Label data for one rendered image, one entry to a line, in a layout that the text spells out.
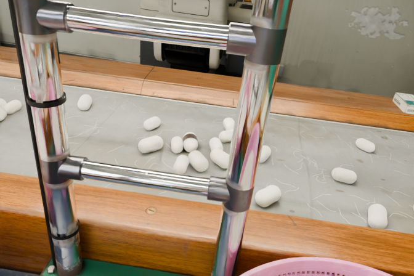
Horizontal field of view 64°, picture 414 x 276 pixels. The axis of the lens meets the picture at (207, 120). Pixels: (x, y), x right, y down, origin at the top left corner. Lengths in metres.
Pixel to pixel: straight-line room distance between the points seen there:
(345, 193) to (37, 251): 0.37
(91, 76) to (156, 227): 0.43
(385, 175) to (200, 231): 0.31
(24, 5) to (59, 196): 0.15
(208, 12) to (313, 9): 1.50
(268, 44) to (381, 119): 0.53
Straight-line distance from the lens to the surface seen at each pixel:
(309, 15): 2.52
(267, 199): 0.40
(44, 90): 0.26
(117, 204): 0.36
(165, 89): 0.66
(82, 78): 0.71
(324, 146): 0.58
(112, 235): 0.35
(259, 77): 0.21
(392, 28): 2.65
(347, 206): 0.46
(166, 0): 1.12
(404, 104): 0.75
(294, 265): 0.33
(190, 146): 0.48
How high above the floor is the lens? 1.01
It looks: 28 degrees down
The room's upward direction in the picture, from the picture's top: 6 degrees clockwise
